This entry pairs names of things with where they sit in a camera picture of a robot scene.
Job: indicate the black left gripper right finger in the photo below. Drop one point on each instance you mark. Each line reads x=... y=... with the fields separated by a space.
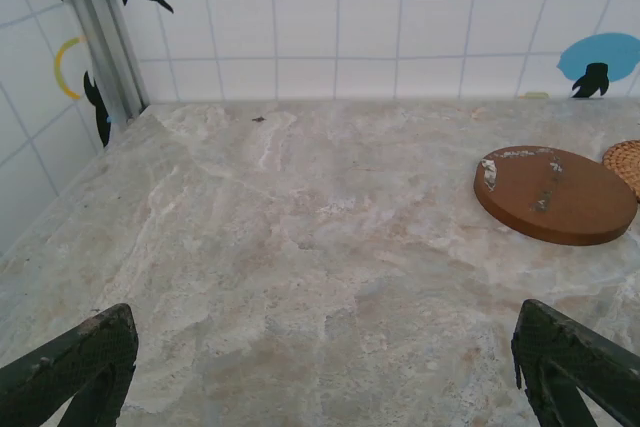
x=565 y=352

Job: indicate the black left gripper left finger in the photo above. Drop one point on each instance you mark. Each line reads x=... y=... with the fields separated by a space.
x=45 y=377

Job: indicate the dark wooden coaster white marks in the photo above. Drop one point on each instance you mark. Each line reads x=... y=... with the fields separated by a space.
x=555 y=202

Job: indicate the light brown cork coaster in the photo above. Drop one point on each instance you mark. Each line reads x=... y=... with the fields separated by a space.
x=627 y=162

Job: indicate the small yellow green sticker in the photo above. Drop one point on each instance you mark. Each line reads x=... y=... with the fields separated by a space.
x=534 y=95

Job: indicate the seal blue circle sticker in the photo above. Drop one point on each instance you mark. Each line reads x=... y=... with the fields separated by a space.
x=600 y=57

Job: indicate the aluminium frame post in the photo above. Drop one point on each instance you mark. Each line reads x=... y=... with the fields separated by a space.
x=105 y=47

